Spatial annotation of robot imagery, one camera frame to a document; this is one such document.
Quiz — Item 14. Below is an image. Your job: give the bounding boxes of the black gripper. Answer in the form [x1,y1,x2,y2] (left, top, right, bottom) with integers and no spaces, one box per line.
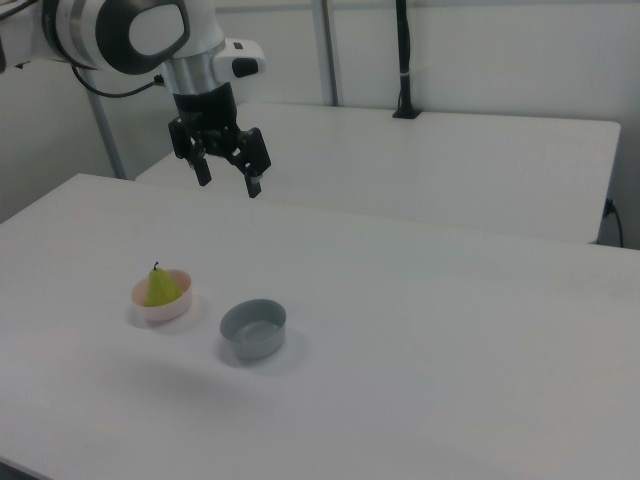
[167,83,273,199]

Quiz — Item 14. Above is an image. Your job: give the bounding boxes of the green pear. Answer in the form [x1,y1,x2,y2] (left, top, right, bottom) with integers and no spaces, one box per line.
[144,261,183,308]

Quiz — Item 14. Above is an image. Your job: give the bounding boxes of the pink bowl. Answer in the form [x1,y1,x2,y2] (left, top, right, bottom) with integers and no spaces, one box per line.
[131,268,195,324]

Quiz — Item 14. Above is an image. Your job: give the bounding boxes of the grey bowl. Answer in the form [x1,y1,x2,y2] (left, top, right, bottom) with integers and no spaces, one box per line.
[219,298,288,361]

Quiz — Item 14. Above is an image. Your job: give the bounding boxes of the white rectangular table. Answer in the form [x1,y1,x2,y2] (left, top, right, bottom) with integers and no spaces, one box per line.
[134,102,623,245]

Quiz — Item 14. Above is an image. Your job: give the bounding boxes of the black pole with base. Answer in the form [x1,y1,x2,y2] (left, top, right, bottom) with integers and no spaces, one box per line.
[391,0,424,120]

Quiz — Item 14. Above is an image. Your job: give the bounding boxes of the grey metal partition post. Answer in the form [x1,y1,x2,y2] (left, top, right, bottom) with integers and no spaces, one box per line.
[310,0,345,107]
[87,69,127,180]

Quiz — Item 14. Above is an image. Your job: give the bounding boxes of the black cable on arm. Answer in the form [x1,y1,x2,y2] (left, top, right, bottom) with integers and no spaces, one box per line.
[70,64,167,100]

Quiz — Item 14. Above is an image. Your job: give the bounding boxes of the black cable with wall plug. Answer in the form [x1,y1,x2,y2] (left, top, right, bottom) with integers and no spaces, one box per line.
[602,197,626,248]

